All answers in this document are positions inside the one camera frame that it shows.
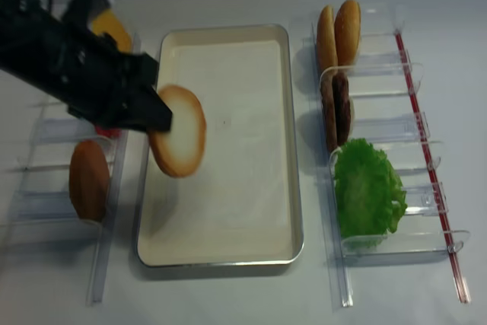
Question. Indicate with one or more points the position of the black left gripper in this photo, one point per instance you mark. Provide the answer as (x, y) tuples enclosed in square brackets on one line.
[(107, 87)]

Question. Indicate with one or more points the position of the bun half carried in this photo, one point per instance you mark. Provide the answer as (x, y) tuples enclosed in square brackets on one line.
[(179, 152)]

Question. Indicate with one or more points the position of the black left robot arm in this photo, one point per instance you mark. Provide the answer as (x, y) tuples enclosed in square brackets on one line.
[(28, 43)]

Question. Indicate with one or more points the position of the red tomato slice left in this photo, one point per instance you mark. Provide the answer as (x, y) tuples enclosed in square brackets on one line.
[(109, 133)]

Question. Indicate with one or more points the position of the yellow cheese slice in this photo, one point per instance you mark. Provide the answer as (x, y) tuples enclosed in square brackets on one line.
[(107, 22)]

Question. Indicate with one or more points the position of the brown meat patty left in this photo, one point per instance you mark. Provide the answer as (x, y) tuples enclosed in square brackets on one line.
[(326, 90)]

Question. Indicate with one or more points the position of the green lettuce leaf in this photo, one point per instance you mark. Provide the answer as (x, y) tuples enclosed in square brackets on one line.
[(370, 197)]

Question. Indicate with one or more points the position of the bun half in left rack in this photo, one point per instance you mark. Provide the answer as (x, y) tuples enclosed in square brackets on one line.
[(89, 180)]

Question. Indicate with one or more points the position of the cream metal baking tray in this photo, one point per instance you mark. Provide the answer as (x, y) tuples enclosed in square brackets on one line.
[(242, 206)]

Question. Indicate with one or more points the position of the clear acrylic left food rack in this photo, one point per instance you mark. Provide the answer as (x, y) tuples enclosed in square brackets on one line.
[(47, 251)]

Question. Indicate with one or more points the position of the clear acrylic food rack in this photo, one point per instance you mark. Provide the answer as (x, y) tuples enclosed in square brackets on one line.
[(384, 87), (47, 251)]

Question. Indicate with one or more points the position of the bun half right rack left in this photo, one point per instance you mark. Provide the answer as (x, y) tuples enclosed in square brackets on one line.
[(326, 41)]

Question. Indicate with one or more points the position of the bun half rack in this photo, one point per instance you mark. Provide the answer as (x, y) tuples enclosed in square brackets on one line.
[(347, 29), (326, 41)]

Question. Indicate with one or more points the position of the clear acrylic right food rack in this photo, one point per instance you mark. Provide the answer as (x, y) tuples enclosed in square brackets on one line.
[(384, 87)]

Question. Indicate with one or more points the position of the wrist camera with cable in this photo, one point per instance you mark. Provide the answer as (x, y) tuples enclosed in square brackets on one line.
[(82, 12)]

